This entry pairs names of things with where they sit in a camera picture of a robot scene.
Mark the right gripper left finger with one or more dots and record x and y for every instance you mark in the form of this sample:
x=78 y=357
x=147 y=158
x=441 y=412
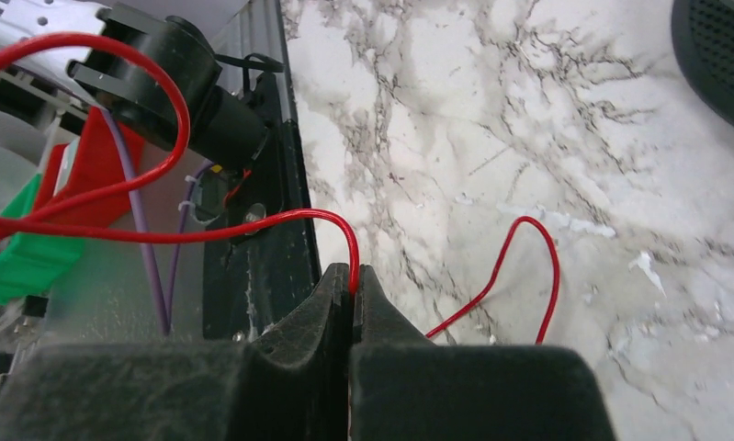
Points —
x=288 y=384

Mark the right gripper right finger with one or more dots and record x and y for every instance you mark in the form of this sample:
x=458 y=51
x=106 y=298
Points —
x=404 y=387

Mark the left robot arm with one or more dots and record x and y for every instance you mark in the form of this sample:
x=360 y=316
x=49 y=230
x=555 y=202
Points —
x=224 y=129

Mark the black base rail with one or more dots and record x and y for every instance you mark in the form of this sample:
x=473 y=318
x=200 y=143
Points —
x=252 y=281

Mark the black cable spool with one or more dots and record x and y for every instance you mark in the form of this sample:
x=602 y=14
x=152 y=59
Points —
x=703 y=43

